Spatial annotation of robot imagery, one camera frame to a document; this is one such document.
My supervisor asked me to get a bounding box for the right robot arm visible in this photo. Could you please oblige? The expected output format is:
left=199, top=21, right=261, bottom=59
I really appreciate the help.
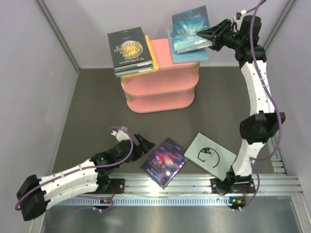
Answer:
left=196, top=14, right=286, bottom=195

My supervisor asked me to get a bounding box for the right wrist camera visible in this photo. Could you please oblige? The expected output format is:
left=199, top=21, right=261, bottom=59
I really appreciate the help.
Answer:
left=233, top=10, right=247, bottom=24

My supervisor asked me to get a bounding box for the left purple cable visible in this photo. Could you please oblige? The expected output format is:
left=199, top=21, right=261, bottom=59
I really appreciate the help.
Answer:
left=14, top=126, right=134, bottom=213

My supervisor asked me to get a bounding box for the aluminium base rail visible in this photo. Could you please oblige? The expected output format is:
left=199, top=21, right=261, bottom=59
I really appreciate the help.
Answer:
left=58, top=174, right=303, bottom=206

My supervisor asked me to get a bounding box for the grey white book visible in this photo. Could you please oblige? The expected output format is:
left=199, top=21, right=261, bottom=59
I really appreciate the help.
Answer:
left=185, top=133, right=236, bottom=181

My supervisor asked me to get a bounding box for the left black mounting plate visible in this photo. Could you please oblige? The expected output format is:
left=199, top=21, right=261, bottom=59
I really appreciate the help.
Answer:
left=104, top=179, right=125, bottom=194

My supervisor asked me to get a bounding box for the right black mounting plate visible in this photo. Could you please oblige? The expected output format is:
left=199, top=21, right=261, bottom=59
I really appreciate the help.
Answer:
left=210, top=178, right=256, bottom=196

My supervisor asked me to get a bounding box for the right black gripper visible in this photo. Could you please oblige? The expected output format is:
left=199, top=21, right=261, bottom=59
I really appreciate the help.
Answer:
left=196, top=19, right=243, bottom=52

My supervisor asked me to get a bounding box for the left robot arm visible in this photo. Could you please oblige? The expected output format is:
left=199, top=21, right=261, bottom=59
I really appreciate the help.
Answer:
left=16, top=129, right=155, bottom=221

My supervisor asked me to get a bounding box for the yellow book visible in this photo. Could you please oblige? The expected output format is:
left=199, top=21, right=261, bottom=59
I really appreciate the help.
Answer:
left=122, top=35, right=159, bottom=79

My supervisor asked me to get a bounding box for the pink three-tier shelf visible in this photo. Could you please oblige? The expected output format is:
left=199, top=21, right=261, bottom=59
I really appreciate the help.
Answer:
left=121, top=38, right=200, bottom=114

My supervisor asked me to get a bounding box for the purple Robinson Crusoe book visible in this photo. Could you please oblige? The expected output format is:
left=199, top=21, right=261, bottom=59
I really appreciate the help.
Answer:
left=141, top=138, right=188, bottom=189

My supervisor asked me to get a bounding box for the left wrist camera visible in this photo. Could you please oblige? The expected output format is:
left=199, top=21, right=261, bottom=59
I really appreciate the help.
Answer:
left=110, top=126, right=130, bottom=142

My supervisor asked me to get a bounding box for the navy blue book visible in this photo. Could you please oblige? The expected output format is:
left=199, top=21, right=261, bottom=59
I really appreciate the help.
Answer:
left=114, top=63, right=153, bottom=77

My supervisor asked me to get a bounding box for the light blue cat book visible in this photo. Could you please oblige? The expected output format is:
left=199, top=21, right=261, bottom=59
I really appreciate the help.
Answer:
left=167, top=29, right=209, bottom=64

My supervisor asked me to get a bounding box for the teal ocean cover book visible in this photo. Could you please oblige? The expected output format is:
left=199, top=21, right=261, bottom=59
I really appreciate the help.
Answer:
left=172, top=5, right=212, bottom=54

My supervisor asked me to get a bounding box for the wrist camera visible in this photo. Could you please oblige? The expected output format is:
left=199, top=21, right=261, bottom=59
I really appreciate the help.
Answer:
left=233, top=10, right=247, bottom=24
left=110, top=126, right=130, bottom=142

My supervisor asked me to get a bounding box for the black moon cover book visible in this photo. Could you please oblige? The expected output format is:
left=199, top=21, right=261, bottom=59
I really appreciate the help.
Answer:
left=107, top=27, right=153, bottom=71

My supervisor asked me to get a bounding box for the black mounting plate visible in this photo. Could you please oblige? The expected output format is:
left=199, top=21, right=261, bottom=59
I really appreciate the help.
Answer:
left=210, top=178, right=256, bottom=196
left=104, top=179, right=125, bottom=194

